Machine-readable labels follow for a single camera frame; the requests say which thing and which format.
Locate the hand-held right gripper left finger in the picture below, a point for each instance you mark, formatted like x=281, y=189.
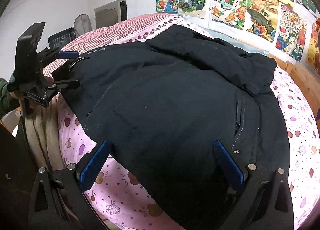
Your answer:
x=93, y=162

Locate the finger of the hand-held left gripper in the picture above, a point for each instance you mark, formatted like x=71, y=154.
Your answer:
x=66, y=84
x=67, y=54

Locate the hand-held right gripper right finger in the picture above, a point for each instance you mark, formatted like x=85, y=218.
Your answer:
x=228, y=165

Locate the black padded jacket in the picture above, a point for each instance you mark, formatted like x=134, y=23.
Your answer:
x=162, y=107

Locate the person's left forearm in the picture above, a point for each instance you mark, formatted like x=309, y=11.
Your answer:
x=6, y=100

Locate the person's left hand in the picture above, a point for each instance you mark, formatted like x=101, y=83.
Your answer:
x=48, y=79

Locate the black plastic crate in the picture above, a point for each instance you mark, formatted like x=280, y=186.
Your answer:
x=62, y=37

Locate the grey standing fan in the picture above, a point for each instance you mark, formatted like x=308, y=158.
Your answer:
x=82, y=26

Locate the pink fruit-print quilt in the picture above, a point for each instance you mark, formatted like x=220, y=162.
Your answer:
x=120, y=195

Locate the red checkered pillow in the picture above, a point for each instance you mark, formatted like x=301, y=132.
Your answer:
x=112, y=29

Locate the beige fleece blanket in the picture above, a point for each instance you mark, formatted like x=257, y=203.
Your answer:
x=42, y=135

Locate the pale blue cloth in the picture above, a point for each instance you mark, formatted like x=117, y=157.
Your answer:
x=237, y=41

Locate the red city drawing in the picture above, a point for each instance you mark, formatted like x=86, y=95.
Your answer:
x=291, y=33

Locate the yellow bear drawing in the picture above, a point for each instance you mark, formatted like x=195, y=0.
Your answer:
x=314, y=47

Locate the orange landscape drawing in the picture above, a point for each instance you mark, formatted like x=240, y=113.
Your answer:
x=262, y=17

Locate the turtle and fish drawing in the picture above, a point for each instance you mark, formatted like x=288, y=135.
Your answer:
x=228, y=7

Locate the wooden bed frame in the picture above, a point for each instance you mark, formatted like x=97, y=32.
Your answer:
x=302, y=74

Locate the white wall pipe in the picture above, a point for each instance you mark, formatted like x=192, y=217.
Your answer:
x=210, y=4

